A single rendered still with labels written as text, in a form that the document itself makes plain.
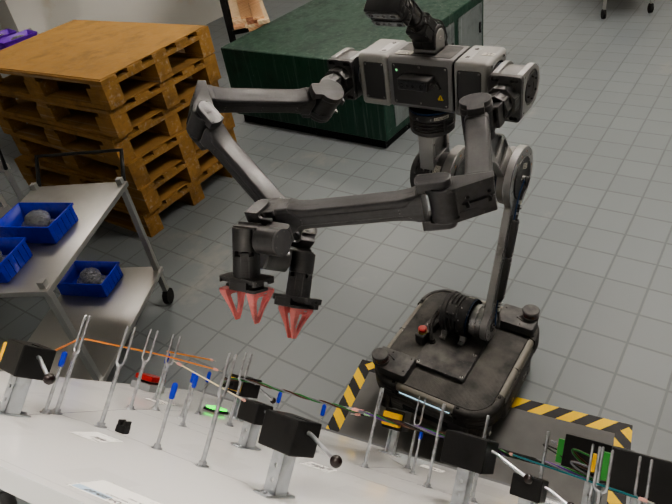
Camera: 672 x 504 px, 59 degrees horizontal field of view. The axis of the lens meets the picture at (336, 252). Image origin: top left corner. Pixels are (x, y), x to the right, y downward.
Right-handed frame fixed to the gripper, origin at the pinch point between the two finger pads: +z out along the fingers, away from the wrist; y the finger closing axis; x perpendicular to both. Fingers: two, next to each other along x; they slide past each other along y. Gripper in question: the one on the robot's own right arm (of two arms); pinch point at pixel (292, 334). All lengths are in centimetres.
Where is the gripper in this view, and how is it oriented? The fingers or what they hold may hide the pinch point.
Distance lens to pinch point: 141.7
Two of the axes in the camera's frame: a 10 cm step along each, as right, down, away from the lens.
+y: 8.2, 1.0, -5.6
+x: 5.5, 1.1, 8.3
